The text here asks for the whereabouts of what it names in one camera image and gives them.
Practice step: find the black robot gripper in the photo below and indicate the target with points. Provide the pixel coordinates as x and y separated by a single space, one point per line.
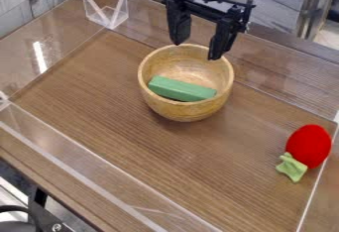
230 13

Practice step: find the red plush strawberry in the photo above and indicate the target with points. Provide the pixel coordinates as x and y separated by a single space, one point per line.
306 150

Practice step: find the wooden bowl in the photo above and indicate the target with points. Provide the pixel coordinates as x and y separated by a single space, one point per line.
186 63

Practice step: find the green rectangular block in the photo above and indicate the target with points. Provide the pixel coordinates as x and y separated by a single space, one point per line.
179 90

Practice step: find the metal table leg background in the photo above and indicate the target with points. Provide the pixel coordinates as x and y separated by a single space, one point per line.
311 18

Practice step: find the clear acrylic corner bracket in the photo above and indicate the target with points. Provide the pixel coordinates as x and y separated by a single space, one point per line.
107 16

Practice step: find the clear acrylic tray wall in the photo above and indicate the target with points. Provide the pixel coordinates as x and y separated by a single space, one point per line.
110 198

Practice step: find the black table leg bracket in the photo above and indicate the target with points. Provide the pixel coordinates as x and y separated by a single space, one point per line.
42 220

